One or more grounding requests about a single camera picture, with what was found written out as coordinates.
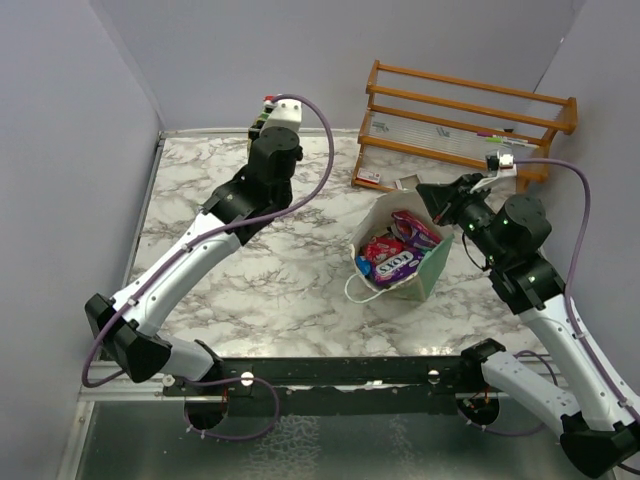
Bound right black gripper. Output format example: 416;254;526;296
416;172;507;266

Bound purple snack packet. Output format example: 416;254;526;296
390;210;441;251

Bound green white paper bag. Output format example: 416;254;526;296
344;190;453;304

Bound purple Fox's candy packet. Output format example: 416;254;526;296
372;249;424;288

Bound red snack packet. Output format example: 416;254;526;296
361;235;405;265

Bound green snack packet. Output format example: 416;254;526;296
247;100;273;152

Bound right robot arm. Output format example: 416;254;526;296
416;174;639;479

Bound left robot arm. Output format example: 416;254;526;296
85;127;303;395

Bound open white small box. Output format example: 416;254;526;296
394;174;423;190

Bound wooden shelf rack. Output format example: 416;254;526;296
351;61;578;191

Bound red white small box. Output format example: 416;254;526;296
356;168;381;184

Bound markers on shelf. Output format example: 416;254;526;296
476;132;535;148

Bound blue small snack packet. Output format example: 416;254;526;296
354;256;373;277

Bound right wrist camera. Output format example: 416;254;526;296
470;150;517;193

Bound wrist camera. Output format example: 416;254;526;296
470;150;517;193
256;95;302;132

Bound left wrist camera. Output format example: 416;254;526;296
256;95;302;132

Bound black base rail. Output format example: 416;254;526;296
163;339;505;417

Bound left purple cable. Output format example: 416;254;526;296
81;93;336;389

